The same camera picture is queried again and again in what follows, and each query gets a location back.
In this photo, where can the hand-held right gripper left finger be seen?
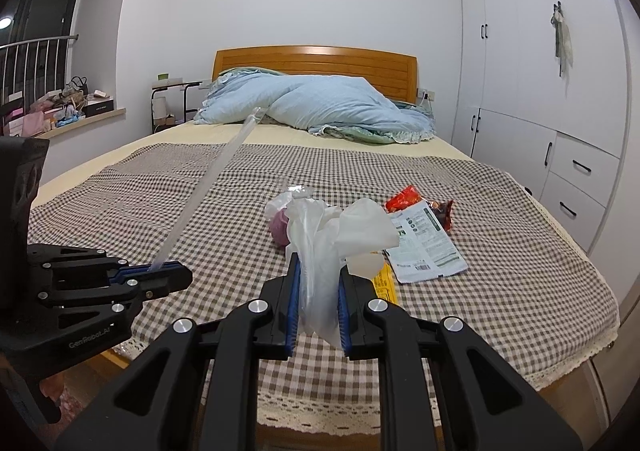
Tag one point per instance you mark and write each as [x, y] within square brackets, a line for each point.
[294, 301]

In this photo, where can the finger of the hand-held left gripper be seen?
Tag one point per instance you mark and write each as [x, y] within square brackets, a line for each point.
[165, 281]
[90, 258]

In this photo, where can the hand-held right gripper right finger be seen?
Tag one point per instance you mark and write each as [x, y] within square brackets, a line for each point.
[344, 311]

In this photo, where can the yellow packet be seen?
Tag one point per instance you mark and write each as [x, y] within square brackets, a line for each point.
[386, 283]

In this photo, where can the white plastic bag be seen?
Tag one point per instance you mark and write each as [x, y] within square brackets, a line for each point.
[320, 241]

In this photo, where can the purple cloth ball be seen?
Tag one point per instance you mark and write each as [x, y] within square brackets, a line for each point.
[280, 228]

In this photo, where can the white plastic wrap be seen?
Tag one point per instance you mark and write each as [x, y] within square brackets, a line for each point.
[277, 203]

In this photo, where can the white packet with green print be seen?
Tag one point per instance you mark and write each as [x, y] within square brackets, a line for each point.
[425, 251]

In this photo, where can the clear bag purple contents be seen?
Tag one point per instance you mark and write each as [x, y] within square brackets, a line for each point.
[212, 181]

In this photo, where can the small clear plastic wrap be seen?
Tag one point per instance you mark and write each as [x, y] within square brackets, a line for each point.
[300, 191]

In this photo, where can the orange snack bag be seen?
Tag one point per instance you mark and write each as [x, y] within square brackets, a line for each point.
[402, 198]

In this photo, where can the pile of assorted small items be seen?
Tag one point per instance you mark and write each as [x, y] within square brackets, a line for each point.
[50, 106]

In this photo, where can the dark red snack wrapper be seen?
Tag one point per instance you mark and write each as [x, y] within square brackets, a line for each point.
[442, 213]

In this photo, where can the black rectangular box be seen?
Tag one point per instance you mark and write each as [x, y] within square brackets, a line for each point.
[98, 107]

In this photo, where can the cream bed sheet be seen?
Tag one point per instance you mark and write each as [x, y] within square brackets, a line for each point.
[200, 133]

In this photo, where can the brown checked blanket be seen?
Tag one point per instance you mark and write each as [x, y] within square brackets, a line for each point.
[500, 256]

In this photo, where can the black-framed bedside table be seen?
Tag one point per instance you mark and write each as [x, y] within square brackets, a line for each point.
[172, 86]

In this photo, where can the metal railing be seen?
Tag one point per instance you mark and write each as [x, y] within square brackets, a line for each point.
[60, 38]

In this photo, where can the light blue duvet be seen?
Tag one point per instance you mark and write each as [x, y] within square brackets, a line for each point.
[325, 101]

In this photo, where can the dark glass balcony door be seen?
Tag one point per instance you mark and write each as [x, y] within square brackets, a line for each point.
[45, 1]

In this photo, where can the wooden bed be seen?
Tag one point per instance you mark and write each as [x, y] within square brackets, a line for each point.
[310, 61]

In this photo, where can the white wardrobe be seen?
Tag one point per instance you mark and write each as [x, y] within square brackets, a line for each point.
[510, 56]

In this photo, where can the pale hanging ornament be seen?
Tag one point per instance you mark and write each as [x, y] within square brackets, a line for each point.
[562, 38]

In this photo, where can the wall socket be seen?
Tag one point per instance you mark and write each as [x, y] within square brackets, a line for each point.
[426, 94]

